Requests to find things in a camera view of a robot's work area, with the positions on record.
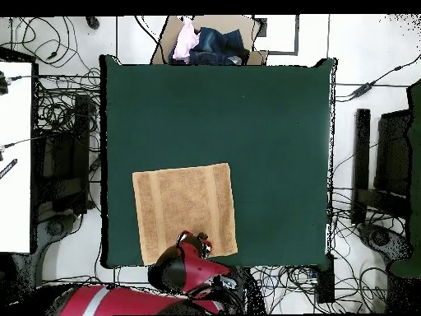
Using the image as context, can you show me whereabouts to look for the tan terry towel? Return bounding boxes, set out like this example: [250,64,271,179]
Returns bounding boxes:
[132,162,238,267]

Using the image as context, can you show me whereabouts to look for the black flat strip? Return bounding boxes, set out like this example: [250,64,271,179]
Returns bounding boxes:
[0,158,18,180]

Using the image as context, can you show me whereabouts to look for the black flat case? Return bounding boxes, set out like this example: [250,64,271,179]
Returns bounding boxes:
[372,108,412,198]

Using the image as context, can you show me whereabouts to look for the dark green table cloth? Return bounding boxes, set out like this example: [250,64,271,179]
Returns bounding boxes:
[99,54,338,269]

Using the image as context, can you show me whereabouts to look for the dark round floor stand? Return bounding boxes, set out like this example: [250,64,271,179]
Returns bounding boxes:
[356,221,414,264]
[37,213,78,238]

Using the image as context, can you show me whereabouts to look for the black power strip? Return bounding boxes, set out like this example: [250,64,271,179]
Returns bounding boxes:
[315,254,335,304]

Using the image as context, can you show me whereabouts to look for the black equipment stand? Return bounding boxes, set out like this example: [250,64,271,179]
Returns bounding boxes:
[32,93,91,215]

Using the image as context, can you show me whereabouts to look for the black upright bar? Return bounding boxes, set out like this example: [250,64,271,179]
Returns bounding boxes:
[350,108,372,226]

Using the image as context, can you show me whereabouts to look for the white desk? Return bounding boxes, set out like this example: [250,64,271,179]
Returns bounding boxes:
[0,60,34,254]

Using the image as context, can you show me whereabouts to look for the blue denim jeans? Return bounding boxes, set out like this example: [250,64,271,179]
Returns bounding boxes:
[188,26,251,66]

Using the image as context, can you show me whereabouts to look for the pale pink garment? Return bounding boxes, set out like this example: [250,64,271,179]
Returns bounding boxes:
[171,17,201,62]

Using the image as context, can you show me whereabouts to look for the brown cardboard box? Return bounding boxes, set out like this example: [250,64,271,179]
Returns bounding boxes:
[152,15,269,66]

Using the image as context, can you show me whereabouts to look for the green hanging cloth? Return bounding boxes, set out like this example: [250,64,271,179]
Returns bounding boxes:
[389,78,421,279]

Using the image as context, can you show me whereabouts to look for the black cable tangle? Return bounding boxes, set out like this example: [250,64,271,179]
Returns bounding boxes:
[42,267,152,290]
[249,264,389,314]
[32,67,101,132]

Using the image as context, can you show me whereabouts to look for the black cable with adapter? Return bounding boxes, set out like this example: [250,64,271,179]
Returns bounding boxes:
[335,53,421,103]

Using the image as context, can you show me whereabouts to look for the black loose floor cables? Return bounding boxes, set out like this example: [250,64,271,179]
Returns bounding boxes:
[0,16,99,70]

